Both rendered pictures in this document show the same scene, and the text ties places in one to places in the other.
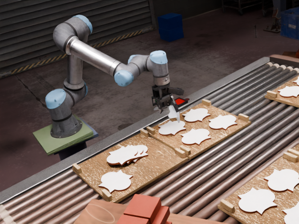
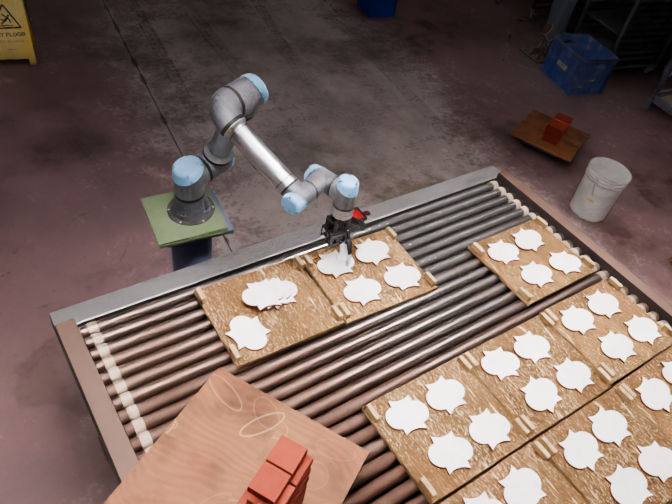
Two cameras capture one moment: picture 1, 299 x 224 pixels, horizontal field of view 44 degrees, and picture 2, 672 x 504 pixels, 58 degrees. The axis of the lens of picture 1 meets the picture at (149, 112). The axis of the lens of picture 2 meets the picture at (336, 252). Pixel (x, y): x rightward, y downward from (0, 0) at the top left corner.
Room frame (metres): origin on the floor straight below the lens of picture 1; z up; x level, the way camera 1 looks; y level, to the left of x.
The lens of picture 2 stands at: (0.03, 0.13, 2.58)
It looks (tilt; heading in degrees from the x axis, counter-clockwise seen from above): 44 degrees down; 352
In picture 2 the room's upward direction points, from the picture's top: 12 degrees clockwise
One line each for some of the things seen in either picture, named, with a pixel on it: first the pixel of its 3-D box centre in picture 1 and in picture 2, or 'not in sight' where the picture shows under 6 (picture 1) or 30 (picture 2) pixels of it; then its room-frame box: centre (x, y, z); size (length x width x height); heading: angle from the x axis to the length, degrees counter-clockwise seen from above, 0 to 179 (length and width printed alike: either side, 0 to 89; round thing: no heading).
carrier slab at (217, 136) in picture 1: (197, 127); (368, 273); (1.63, -0.23, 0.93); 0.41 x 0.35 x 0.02; 122
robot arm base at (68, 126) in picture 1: (63, 121); (190, 199); (1.89, 0.49, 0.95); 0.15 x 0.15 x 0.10
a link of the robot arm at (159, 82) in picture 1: (162, 79); (343, 210); (1.63, -0.08, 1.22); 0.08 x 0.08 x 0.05
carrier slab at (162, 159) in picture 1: (129, 164); (268, 308); (1.40, 0.13, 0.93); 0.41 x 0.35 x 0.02; 123
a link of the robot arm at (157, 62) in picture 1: (158, 63); (345, 192); (1.63, -0.08, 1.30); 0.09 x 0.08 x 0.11; 55
